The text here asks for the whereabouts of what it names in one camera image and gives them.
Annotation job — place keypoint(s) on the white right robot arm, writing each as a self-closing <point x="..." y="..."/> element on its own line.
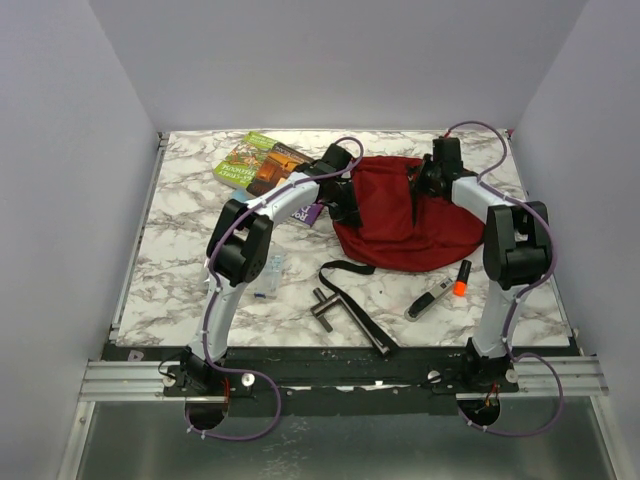
<point x="517" y="256"/>

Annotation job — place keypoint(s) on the green treehouse book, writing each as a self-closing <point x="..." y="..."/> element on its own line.
<point x="240" y="166"/>

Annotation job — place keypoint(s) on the purple orange Roald Dahl book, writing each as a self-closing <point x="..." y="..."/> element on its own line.
<point x="308" y="214"/>

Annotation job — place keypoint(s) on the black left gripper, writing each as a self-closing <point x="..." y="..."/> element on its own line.
<point x="347" y="215"/>

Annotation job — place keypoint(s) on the orange black highlighter marker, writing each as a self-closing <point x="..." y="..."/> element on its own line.
<point x="461" y="282"/>

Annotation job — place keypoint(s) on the light blue notebook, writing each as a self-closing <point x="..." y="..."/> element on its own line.
<point x="241" y="195"/>

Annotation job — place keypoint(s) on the red backpack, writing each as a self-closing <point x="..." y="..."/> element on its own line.
<point x="398" y="232"/>

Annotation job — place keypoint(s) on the dark brown novel book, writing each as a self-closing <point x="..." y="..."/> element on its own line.
<point x="279" y="163"/>

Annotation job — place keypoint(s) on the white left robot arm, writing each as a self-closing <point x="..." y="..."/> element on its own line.
<point x="238" y="251"/>

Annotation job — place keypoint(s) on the clear plastic bag of parts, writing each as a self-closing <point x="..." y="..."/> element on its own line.
<point x="264" y="286"/>

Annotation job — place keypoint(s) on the aluminium rail frame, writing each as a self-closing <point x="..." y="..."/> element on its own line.
<point x="547" y="407"/>

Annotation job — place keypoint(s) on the dark metal T-shaped tool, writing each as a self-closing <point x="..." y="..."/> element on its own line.
<point x="323" y="305"/>

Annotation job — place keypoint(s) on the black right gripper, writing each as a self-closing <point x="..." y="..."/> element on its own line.
<point x="427" y="163"/>

